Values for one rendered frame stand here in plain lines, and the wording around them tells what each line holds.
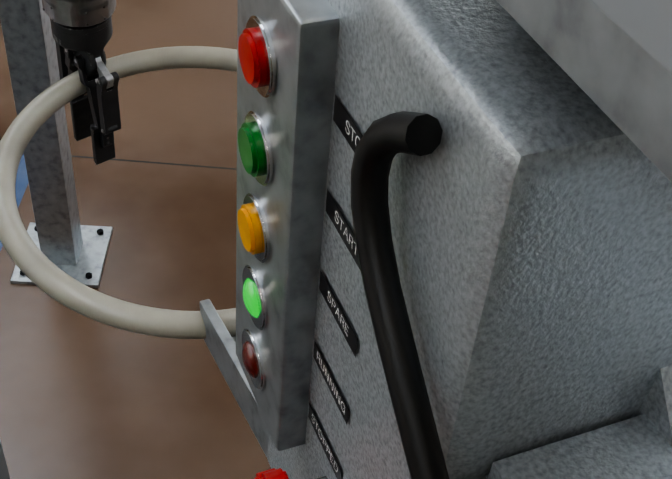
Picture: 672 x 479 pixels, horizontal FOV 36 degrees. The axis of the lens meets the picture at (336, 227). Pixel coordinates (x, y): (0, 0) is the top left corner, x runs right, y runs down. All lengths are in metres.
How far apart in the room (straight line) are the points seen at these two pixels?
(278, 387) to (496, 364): 0.21
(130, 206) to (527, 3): 2.36
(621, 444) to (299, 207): 0.17
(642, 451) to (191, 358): 1.87
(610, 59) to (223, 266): 2.22
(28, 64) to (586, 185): 1.86
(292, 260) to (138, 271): 1.97
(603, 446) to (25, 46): 1.78
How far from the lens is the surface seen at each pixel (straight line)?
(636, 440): 0.44
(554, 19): 0.27
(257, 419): 0.95
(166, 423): 2.15
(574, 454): 0.43
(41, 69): 2.13
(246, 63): 0.45
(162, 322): 1.10
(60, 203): 2.34
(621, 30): 0.25
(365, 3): 0.38
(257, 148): 0.47
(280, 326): 0.52
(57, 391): 2.23
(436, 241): 0.36
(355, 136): 0.41
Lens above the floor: 1.73
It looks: 42 degrees down
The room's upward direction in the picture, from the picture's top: 5 degrees clockwise
